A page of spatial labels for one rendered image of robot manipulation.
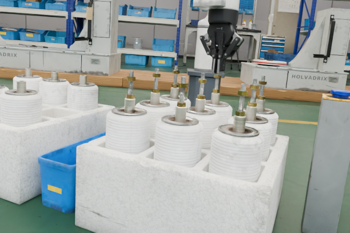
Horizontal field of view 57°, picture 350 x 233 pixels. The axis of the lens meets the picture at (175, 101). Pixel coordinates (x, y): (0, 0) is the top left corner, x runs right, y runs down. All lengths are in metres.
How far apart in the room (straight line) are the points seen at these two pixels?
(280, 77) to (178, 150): 2.37
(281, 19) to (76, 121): 6.52
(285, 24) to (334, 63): 4.18
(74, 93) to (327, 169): 0.72
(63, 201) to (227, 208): 0.40
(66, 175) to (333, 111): 0.59
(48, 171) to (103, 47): 2.19
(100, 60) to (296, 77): 1.70
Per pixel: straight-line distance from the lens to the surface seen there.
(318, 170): 0.78
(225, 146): 0.57
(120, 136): 0.66
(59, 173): 0.78
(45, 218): 0.81
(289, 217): 0.89
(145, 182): 0.62
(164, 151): 0.62
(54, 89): 1.10
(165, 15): 5.44
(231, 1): 0.82
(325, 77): 3.05
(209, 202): 0.58
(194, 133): 0.61
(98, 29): 2.92
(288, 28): 7.26
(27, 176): 0.86
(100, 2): 2.93
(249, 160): 0.58
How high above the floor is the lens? 0.40
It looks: 10 degrees down
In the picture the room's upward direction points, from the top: 4 degrees clockwise
